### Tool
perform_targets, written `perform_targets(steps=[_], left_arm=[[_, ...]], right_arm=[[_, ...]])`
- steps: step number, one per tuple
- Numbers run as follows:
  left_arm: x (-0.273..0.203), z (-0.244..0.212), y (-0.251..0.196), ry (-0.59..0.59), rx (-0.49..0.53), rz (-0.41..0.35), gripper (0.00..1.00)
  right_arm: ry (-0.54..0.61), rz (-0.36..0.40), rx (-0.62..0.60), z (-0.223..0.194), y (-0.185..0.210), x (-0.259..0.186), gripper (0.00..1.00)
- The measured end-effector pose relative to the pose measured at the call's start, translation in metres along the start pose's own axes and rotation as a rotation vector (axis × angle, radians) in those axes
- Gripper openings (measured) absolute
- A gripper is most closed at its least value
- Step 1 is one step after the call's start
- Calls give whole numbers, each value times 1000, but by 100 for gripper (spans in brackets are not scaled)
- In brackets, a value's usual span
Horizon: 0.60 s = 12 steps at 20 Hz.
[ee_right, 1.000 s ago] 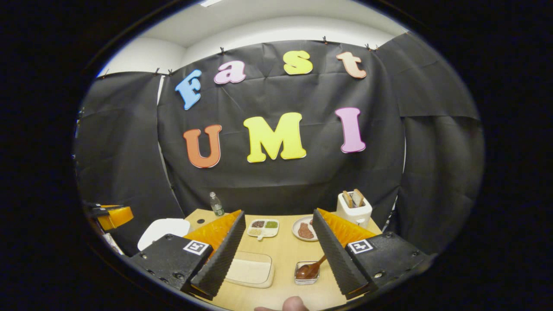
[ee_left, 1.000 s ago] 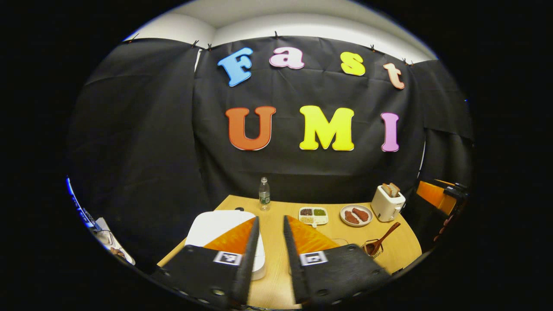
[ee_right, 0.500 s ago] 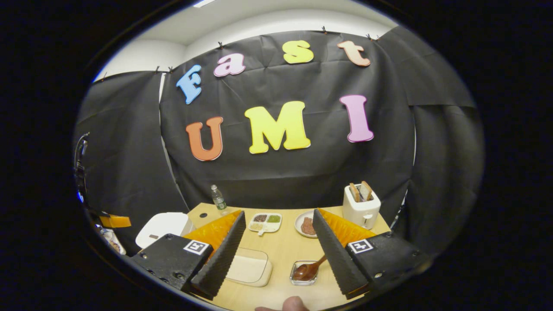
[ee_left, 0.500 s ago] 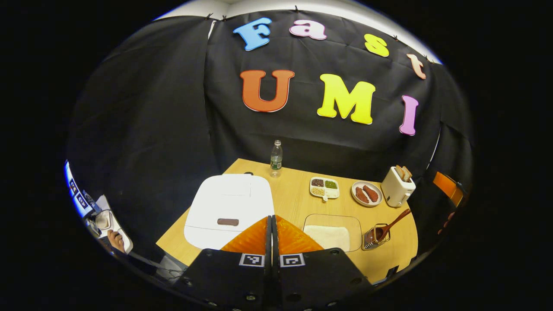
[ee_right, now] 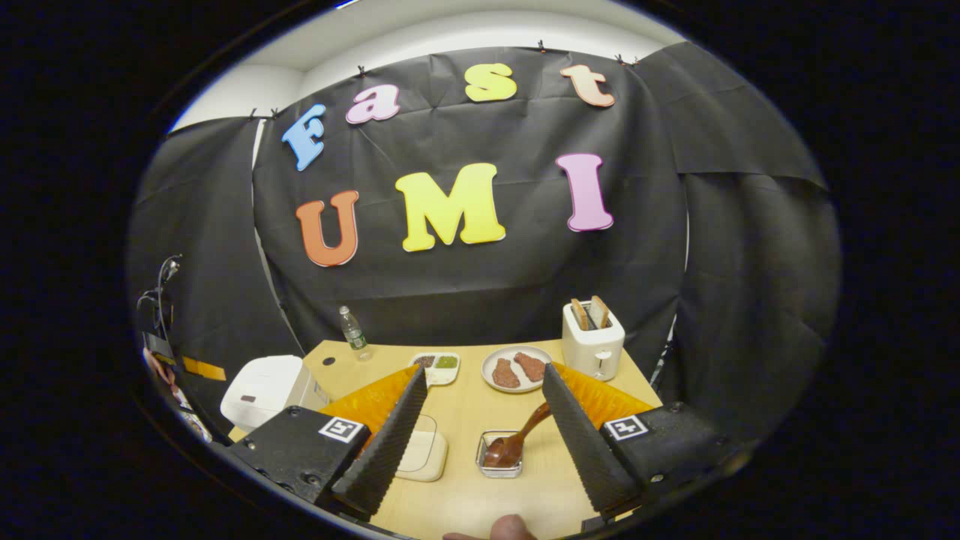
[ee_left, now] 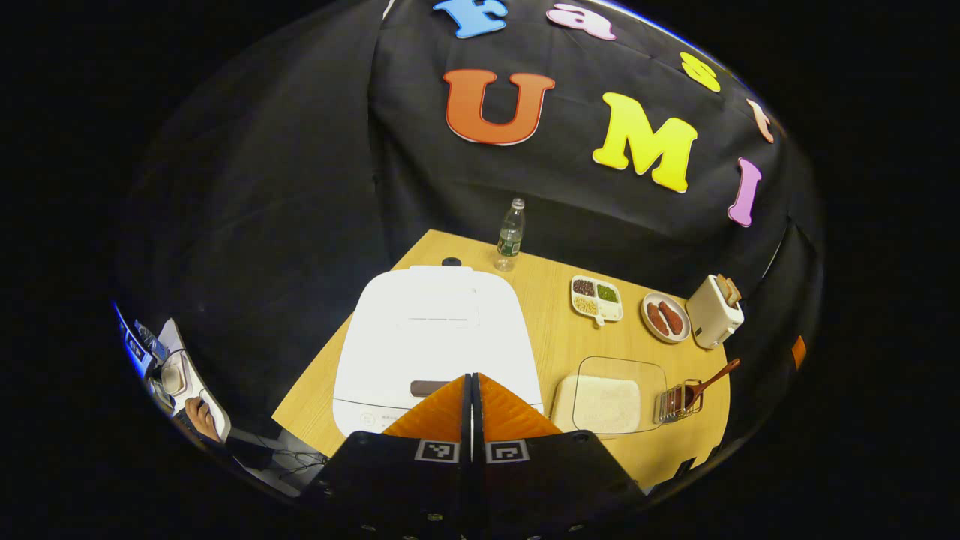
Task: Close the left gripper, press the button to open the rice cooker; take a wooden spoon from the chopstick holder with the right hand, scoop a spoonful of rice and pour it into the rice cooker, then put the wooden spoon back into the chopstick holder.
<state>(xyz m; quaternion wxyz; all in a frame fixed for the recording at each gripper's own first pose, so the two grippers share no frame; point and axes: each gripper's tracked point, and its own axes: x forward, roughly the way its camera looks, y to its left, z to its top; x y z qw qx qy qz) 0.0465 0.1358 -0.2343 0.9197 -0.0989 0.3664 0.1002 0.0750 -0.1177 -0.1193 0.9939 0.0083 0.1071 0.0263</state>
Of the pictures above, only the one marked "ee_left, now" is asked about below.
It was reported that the computer monitor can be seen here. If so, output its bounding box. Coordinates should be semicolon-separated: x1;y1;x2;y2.
112;304;155;376

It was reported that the glass tray of rice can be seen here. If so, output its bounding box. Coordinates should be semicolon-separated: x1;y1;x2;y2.
551;355;668;440

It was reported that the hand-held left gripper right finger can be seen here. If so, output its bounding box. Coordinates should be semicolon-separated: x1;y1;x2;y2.
471;373;646;540

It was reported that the white toaster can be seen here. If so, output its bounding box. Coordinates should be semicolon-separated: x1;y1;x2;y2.
685;274;746;350

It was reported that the white round plate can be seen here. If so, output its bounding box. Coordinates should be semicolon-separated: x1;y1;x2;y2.
641;292;692;344

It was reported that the divided dish of grains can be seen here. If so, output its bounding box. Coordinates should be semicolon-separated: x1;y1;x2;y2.
570;274;624;328

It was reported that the brown wooden spoon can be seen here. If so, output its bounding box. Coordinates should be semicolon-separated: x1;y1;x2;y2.
664;358;741;417

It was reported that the metal wire chopstick holder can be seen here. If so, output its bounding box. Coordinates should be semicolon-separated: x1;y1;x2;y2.
654;379;704;425

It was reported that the clear plastic water bottle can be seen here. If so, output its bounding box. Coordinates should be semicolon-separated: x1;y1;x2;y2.
493;198;526;272

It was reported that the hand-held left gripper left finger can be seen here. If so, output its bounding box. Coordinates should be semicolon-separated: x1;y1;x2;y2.
304;373;475;540

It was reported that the black backdrop cloth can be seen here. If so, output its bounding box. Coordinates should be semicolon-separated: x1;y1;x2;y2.
112;0;826;451

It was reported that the white rice cooker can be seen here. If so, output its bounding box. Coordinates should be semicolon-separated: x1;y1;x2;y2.
332;265;543;437

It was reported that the white bowl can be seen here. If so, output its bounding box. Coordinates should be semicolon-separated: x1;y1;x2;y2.
161;350;188;396

